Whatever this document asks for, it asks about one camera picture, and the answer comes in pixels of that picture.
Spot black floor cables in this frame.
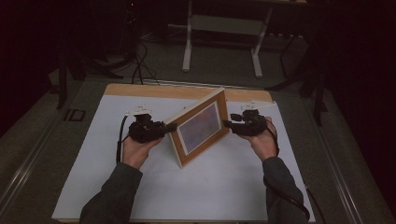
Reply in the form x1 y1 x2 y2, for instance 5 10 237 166
130 39 162 86

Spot wooden picture frame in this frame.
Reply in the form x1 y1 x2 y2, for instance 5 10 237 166
163 87 232 169

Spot black metal stand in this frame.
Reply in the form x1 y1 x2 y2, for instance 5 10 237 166
265 31 330 128
46 46 124 110

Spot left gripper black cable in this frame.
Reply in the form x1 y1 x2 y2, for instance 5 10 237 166
115 115 131 165

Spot black floor socket plate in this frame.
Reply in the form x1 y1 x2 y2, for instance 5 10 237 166
63 108 87 122

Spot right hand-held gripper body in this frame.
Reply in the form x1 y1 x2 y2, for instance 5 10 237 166
237 101 269 137

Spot person's right hand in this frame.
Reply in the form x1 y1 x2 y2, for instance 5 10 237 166
239 117 278 162

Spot white sheet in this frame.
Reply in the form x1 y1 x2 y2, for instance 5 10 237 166
50 94 317 223

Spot white metal stand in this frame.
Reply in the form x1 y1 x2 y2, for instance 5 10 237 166
167 0 276 79

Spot white floor strip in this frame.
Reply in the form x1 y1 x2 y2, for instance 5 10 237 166
140 78 260 91

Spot metal floor rail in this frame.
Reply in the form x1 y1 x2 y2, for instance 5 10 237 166
0 117 61 213
306 102 366 224

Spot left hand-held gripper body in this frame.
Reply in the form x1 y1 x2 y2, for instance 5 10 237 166
125 105 168 145

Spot person's left hand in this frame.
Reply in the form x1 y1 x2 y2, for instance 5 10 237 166
121 135 163 171

